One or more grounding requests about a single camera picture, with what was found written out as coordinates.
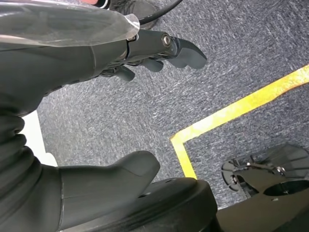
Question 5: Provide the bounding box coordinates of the black robot body shell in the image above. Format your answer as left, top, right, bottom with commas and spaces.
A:
60, 177, 224, 232

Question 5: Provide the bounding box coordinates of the black floor cable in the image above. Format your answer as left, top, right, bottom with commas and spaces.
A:
139, 0, 184, 26

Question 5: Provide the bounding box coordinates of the clear plastic hand cover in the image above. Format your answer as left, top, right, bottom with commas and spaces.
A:
0, 0, 141, 48

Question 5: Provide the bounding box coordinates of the yellow floor tape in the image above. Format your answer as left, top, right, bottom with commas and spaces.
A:
170, 64, 309, 180

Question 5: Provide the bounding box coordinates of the black shoe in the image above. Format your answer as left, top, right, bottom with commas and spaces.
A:
81, 0, 158, 30

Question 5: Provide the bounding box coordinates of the dark blue carpet mat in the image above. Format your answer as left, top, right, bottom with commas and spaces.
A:
36, 0, 309, 210

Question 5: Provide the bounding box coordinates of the white panel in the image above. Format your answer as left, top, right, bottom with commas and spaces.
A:
20, 110, 58, 168

